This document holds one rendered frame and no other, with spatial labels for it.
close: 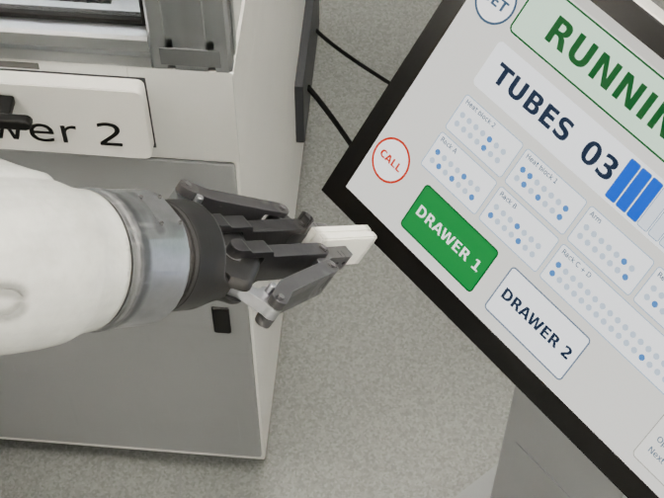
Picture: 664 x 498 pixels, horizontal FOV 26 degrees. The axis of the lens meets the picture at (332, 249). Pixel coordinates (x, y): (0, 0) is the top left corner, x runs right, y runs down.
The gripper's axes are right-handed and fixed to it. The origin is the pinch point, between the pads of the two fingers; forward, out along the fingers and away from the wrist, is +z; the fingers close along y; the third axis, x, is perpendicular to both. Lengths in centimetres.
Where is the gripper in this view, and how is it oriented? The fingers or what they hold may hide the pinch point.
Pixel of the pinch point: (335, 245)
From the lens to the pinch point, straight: 110.2
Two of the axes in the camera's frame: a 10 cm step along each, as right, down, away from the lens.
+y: -5.9, -6.9, 4.2
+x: -5.3, 7.2, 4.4
